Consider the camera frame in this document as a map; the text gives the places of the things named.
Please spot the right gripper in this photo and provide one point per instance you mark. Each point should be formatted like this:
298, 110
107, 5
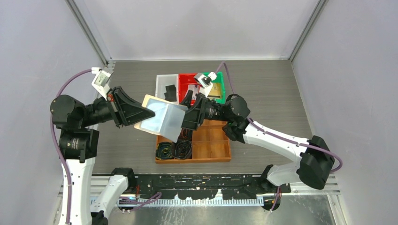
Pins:
194, 117

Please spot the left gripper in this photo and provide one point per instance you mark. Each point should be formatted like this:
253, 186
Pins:
125, 109

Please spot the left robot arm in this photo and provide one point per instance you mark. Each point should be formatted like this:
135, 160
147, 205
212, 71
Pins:
77, 147

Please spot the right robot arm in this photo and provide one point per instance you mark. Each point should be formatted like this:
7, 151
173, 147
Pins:
311, 159

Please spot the black card in white bin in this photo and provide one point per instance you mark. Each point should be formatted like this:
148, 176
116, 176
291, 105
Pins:
170, 94

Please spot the gold cards in green bin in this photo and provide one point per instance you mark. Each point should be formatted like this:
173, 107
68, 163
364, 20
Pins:
216, 91

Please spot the rolled black belt middle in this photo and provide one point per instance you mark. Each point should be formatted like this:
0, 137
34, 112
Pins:
186, 134

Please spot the red plastic bin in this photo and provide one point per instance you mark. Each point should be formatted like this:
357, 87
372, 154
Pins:
187, 82

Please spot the white plastic bin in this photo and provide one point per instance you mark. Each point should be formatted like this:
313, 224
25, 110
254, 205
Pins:
164, 80

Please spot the wooden compartment tray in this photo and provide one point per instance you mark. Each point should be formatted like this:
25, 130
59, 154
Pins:
209, 145

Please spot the large rolled black belt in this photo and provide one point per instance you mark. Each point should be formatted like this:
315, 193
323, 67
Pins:
182, 149

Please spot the green plastic bin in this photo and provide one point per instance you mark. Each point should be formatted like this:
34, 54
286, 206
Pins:
220, 79

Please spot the rolled belt bottom left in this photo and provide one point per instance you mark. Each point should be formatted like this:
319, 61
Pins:
163, 151

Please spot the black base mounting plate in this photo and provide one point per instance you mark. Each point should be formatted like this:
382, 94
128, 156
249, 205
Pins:
201, 186

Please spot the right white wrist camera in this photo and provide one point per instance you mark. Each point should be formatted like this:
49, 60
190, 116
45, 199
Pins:
205, 82

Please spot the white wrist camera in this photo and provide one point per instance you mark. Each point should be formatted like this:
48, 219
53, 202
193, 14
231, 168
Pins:
101, 80
205, 82

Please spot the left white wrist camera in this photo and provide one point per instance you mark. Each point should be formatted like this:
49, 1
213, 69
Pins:
101, 80

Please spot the aluminium front rail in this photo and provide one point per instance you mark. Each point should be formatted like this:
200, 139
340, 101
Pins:
99, 181

